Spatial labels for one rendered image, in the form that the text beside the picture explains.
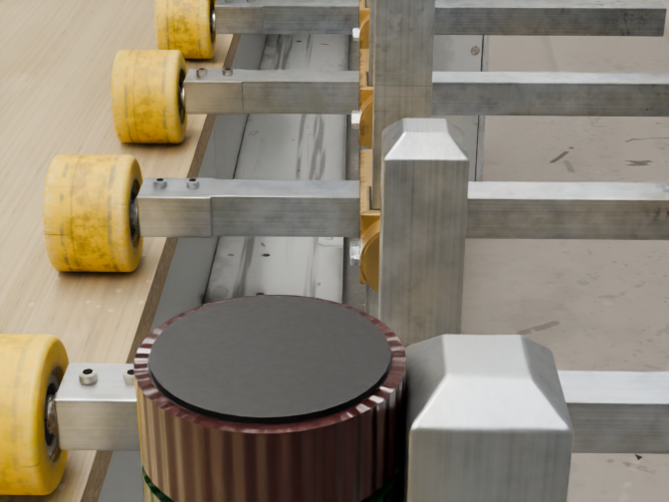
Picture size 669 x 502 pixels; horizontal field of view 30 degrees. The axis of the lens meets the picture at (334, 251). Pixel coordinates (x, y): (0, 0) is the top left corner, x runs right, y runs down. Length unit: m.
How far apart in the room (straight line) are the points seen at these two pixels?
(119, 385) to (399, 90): 0.26
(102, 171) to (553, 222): 0.30
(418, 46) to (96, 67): 0.63
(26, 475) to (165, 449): 0.36
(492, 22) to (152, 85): 0.41
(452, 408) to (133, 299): 0.58
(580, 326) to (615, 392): 2.08
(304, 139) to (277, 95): 0.84
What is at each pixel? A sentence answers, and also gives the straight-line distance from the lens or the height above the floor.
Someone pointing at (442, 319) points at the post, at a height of 1.03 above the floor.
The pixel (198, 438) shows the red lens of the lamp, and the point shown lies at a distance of 0.26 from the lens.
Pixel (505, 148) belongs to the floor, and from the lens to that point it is 3.65.
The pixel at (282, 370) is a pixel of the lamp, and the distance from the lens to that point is 0.27.
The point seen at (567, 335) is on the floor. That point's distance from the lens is 2.67.
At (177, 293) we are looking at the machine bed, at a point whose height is 0.72.
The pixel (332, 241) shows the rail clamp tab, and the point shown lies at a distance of 1.56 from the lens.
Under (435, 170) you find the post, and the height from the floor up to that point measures 1.10.
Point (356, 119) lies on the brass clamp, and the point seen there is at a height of 0.95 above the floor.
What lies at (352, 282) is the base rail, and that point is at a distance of 1.29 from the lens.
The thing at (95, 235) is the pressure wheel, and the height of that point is 0.94.
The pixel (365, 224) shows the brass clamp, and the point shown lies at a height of 0.96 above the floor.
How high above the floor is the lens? 1.29
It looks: 25 degrees down
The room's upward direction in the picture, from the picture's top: straight up
